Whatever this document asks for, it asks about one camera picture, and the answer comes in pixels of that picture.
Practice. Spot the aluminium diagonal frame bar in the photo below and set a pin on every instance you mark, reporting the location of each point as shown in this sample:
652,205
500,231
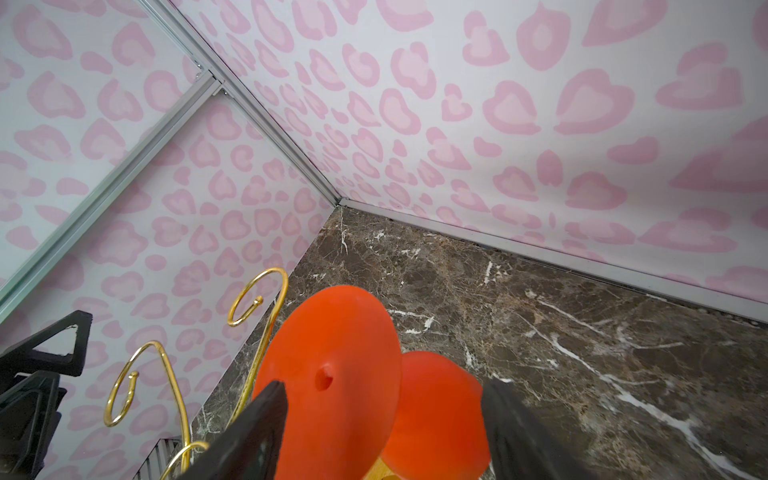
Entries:
45,257

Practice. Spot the orange wooden rack base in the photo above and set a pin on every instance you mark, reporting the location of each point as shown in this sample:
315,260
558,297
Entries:
380,471

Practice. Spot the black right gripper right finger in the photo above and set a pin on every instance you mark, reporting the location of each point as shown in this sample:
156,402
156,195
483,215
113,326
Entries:
520,445

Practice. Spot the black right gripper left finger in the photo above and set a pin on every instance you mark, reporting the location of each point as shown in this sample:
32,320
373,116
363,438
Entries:
249,448

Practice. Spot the aluminium frame post left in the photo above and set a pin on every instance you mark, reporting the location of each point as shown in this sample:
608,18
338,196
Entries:
178,27

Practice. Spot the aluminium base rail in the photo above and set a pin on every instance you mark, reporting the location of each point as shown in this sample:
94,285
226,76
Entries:
158,459

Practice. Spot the red wine glass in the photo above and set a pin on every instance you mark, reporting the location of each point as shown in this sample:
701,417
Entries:
355,398

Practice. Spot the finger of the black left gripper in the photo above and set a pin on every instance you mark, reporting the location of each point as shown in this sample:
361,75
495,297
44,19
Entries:
29,418
59,348

